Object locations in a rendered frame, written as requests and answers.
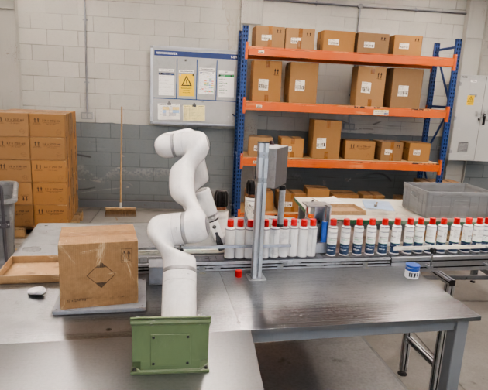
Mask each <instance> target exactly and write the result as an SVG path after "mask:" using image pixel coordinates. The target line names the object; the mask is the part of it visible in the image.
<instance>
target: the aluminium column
mask: <svg viewBox="0 0 488 390"><path fill-rule="evenodd" d="M257 151H258V152H265V153H267V152H269V142H258V145H257ZM267 170H268V158H259V157H257V160H256V176H257V177H258V178H267ZM265 209H266V183H257V182H256V188H255V203H254V217H253V246H252V260H251V277H252V278H253V279H261V274H262V261H263V236H264V222H265Z"/></svg>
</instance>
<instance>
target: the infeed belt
mask: <svg viewBox="0 0 488 390"><path fill-rule="evenodd" d="M222 256H223V257H222ZM382 257H390V256H389V255H388V254H386V255H378V254H377V251H375V252H374V255H373V256H368V255H364V252H362V253H361V256H354V255H352V253H351V252H349V255H348V256H346V257H344V256H340V255H339V253H338V252H336V253H335V257H328V256H327V255H326V253H315V257H313V258H310V257H306V258H298V257H295V258H291V257H288V256H287V257H286V258H279V257H278V258H267V259H263V261H265V260H294V259H324V258H382ZM150 259H162V257H156V258H155V257H148V258H147V257H140V258H139V257H138V264H148V263H149V260H150ZM195 259H196V262H235V261H251V260H252V259H245V258H243V259H236V258H234V259H225V258H224V255H209V256H207V255H203V256H195Z"/></svg>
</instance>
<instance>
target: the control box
mask: <svg viewBox="0 0 488 390"><path fill-rule="evenodd" d="M287 157H288V145H275V144H274V145H270V146H269V152H268V170H267V178H266V188H272V189H275V188H277V187H279V186H281V185H283V184H285V183H286V179H287Z"/></svg>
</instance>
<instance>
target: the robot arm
mask: <svg viewBox="0 0 488 390"><path fill-rule="evenodd" d="M209 146H210V145H209V141H208V137H207V136H206V134H205V133H203V132H199V131H194V130H193V129H190V128H186V129H182V130H178V131H174V132H168V133H164V134H162V135H160V136H159V137H158V138H157V139H156V141H155V143H154V148H155V151H156V153H157V154H158V155H159V156H161V157H163V158H174V157H181V156H183V157H182V158H181V159H180V160H179V161H177V162H176V163H175V164H174V165H173V166H172V168H171V170H170V177H169V188H170V195H171V196H172V198H173V199H174V200H175V201H176V202H177V203H178V204H180V205H181V206H183V209H184V212H180V213H172V214H161V215H157V216H155V217H153V218H152V219H151V220H150V222H149V223H148V226H147V234H148V237H149V239H150V240H151V242H152V243H153V245H154V246H155V247H156V248H157V250H158V251H159V253H160V254H161V256H162V259H163V285H162V308H161V316H201V313H200V314H198V313H197V265H196V259H195V257H194V256H193V255H191V254H189V253H187V252H185V251H180V250H177V249H176V248H175V247H174V245H183V244H191V243H198V242H201V241H203V240H205V239H206V238H207V237H208V236H209V234H210V232H211V235H212V237H213V238H214V240H215V241H216V243H217V244H216V245H223V243H222V240H221V238H224V237H223V234H222V231H221V228H220V226H219V223H218V216H219V215H218V211H217V208H216V206H215V202H214V199H213V197H212V195H211V191H210V188H208V187H204V188H201V189H199V188H200V187H201V186H203V185H204V184H206V183H207V182H208V171H207V166H206V163H205V159H204V158H205V157H206V155H207V154H208V150H209Z"/></svg>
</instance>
